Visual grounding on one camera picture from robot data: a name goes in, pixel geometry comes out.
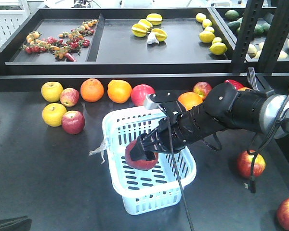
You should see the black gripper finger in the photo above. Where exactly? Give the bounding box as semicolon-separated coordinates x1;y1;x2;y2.
145;151;158;161
130;133;149;161
0;216;32;231

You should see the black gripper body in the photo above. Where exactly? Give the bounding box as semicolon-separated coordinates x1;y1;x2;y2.
144;90;186;154

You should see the light blue plastic basket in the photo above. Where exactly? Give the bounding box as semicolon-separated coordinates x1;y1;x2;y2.
89;106;197;215

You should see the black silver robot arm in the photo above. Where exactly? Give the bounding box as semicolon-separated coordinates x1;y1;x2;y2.
126;83;289;161

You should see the orange fruit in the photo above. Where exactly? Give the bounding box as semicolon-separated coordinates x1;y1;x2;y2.
178;92;203;111
238;87;251;91
107;79;132;103
80;78;104;103

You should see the bright red apple centre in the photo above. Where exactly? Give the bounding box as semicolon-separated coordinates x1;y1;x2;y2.
131;84;155;106

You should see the dark red apple back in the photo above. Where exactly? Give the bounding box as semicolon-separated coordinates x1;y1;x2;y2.
193;81;212;101

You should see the dark red apple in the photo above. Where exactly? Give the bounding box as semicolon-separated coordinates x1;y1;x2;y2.
193;81;212;101
62;110;85;135

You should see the orange fruit back centre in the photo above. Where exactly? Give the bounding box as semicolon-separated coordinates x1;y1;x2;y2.
107;79;132;103

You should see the dark red apple left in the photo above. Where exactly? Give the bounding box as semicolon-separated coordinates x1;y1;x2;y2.
62;110;85;135

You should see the orange fruit back left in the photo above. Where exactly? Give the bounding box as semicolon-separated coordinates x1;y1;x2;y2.
80;78;104;103

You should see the red bell pepper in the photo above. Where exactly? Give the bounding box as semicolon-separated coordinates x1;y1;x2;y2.
224;79;244;90

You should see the orange fruit right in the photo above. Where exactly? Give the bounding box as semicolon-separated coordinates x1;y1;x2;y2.
238;87;251;91

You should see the pink red small apple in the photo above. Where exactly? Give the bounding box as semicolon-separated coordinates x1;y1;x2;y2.
60;88;79;107

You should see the yellow apple front left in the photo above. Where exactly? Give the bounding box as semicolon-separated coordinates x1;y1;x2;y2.
42;103;67;127

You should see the yellow apple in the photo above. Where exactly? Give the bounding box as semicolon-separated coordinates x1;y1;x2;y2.
42;103;67;127
41;81;64;103

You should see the white garlic bulb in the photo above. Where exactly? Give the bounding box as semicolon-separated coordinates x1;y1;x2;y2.
147;32;159;45

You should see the yellow apple back left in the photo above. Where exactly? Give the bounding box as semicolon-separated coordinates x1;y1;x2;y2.
41;81;64;103

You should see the black wooden produce display stand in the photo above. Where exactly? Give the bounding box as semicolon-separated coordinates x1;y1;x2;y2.
0;8;289;231

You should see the cherry tomato vine pile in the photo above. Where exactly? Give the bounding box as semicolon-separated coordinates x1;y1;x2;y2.
20;19;99;62

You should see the white perforated cabinet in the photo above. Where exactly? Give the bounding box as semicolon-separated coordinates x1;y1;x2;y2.
0;0;31;47

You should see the black cable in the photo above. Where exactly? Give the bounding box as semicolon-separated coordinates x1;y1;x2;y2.
158;102;196;231

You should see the black upright shelf post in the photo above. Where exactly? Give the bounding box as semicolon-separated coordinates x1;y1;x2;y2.
232;0;289;74

